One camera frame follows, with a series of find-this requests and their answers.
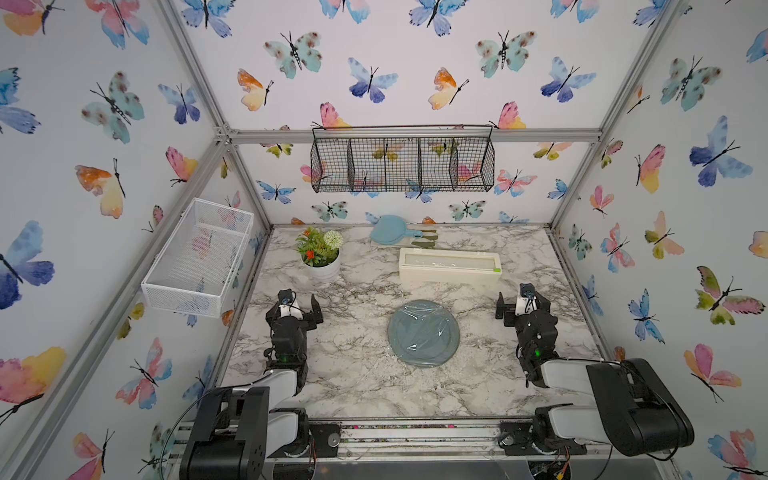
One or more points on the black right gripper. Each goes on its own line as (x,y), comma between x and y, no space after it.
(501,307)

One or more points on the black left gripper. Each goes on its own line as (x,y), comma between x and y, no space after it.
(274,320)

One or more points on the cream plastic wrap dispenser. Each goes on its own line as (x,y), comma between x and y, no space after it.
(417,265)

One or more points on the blue-grey round plate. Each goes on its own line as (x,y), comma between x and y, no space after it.
(423,333)

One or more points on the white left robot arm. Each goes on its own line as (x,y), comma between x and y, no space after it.
(237,428)

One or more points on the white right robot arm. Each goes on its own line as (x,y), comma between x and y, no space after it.
(631,409)

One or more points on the white pot with plant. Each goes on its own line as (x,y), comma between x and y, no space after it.
(319,250)

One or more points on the light blue dustpan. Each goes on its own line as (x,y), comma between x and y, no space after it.
(391,229)

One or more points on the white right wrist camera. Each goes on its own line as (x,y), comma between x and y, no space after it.
(526,302)

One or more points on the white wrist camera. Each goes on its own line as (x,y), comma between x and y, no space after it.
(287,305)
(526,302)

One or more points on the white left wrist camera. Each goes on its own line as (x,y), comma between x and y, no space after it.
(287,305)

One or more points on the white mesh wall basket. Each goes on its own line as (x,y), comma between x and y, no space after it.
(195,269)

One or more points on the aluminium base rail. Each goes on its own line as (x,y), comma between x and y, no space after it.
(465,438)

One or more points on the black wire wall basket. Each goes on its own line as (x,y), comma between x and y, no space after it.
(404,159)

